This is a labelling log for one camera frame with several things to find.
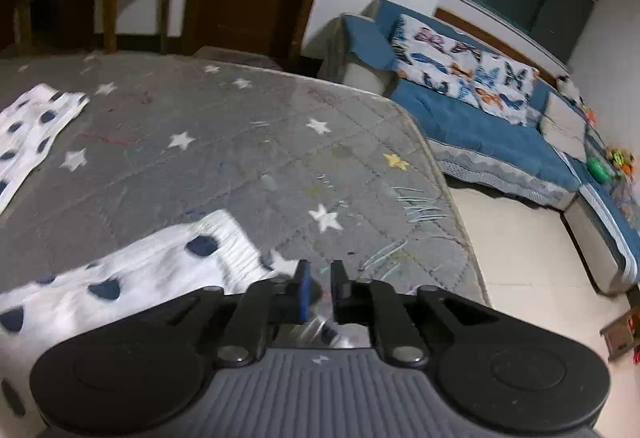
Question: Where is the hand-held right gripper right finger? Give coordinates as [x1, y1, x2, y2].
[330, 259, 501, 367]

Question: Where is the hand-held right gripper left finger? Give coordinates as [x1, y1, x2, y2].
[150, 259, 316, 367]

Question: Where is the white dark-dotted garment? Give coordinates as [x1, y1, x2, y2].
[0, 83, 288, 424]

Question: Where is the blue corner sofa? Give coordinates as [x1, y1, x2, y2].
[320, 0, 640, 295]

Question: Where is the butterfly print pillow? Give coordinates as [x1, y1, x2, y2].
[470, 56, 541, 125]
[390, 13, 493, 96]

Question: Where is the beige cushion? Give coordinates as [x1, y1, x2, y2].
[542, 91, 588, 159]

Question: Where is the small wooden stool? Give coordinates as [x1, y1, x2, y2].
[600, 285, 640, 361]

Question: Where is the green round toy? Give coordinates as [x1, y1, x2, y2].
[587, 157, 613, 183]

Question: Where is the black and white plush toy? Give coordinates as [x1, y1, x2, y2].
[557, 74, 581, 99]

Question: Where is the colourful toy pile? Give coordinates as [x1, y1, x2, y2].
[606, 145, 637, 175]

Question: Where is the brown wooden wall rail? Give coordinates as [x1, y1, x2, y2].
[435, 7, 571, 74]

